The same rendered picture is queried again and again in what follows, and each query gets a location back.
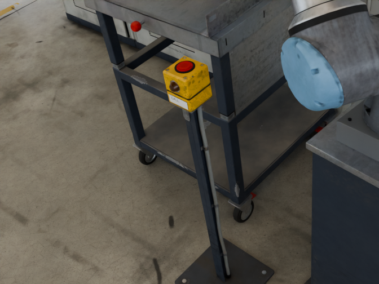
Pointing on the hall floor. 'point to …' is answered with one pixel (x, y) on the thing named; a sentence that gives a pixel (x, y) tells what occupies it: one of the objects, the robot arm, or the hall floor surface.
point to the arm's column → (343, 226)
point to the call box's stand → (218, 261)
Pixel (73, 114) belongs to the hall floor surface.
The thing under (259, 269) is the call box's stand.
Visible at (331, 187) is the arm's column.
